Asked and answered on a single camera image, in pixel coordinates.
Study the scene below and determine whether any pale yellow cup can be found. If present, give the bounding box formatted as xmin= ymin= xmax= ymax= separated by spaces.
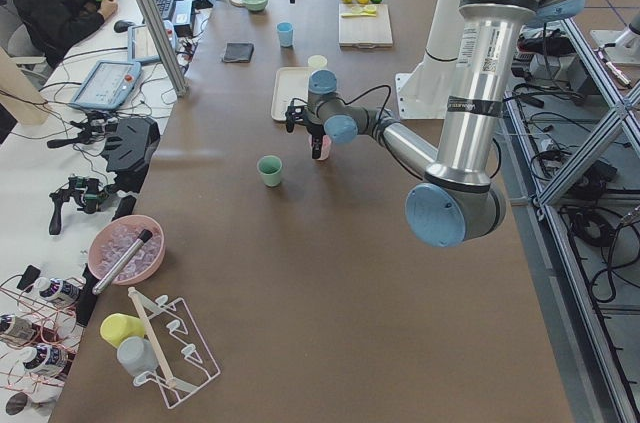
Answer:
xmin=307 ymin=54 xmax=328 ymax=71

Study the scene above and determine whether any light blue cup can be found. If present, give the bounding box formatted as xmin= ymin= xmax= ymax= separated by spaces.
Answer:
xmin=276 ymin=22 xmax=294 ymax=48

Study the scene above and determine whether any cream rabbit tray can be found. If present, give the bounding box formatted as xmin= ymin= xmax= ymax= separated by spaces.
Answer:
xmin=271 ymin=67 xmax=314 ymax=122

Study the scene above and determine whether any pink bowl with ice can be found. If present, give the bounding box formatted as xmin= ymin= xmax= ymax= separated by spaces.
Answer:
xmin=87 ymin=214 xmax=167 ymax=286

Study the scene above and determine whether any metal tool in bowl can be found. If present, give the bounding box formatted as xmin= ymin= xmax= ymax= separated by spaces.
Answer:
xmin=91 ymin=229 xmax=153 ymax=295

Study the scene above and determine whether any aluminium frame post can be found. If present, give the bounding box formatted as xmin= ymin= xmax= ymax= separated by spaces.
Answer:
xmin=136 ymin=0 xmax=188 ymax=98

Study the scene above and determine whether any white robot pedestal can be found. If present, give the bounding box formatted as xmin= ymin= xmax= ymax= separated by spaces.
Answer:
xmin=396 ymin=0 xmax=464 ymax=120

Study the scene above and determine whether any grey cup on rack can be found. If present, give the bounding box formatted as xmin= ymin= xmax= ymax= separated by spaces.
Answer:
xmin=117 ymin=336 xmax=159 ymax=377

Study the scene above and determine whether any pink cup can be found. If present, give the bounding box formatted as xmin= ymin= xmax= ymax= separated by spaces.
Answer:
xmin=317 ymin=135 xmax=332 ymax=161

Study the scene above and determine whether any yellow cup on rack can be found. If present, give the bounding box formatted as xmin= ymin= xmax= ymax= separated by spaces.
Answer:
xmin=100 ymin=313 xmax=146 ymax=348

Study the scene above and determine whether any mint green cup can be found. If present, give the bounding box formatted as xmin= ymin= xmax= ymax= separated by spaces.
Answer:
xmin=257 ymin=155 xmax=283 ymax=188

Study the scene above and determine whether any wooden cutting board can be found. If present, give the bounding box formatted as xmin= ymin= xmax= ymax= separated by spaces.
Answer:
xmin=338 ymin=3 xmax=393 ymax=49

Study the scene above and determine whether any blue teach pendant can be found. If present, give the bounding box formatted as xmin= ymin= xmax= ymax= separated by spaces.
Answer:
xmin=127 ymin=20 xmax=178 ymax=65
xmin=69 ymin=60 xmax=142 ymax=111

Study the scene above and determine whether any yellow plastic knife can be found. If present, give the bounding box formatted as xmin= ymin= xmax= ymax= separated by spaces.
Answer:
xmin=340 ymin=12 xmax=378 ymax=18

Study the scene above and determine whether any folded grey cloth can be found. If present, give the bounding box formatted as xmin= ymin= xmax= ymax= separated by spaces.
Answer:
xmin=222 ymin=42 xmax=254 ymax=63

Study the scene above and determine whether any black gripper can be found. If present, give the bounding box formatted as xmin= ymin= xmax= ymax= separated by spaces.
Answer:
xmin=285 ymin=98 xmax=325 ymax=159

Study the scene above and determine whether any white wire cup rack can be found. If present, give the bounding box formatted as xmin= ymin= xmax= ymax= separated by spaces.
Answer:
xmin=128 ymin=287 xmax=222 ymax=410

